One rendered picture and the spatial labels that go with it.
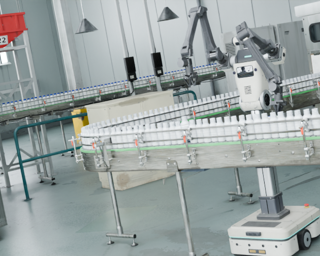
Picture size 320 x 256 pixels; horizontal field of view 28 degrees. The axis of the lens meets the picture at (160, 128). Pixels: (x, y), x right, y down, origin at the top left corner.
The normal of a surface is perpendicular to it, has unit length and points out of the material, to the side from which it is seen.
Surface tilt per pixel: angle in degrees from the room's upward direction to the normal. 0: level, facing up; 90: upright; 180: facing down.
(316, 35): 90
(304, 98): 90
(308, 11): 90
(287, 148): 90
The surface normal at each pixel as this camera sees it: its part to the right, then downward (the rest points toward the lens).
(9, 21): 0.55, -0.01
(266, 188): -0.61, 0.18
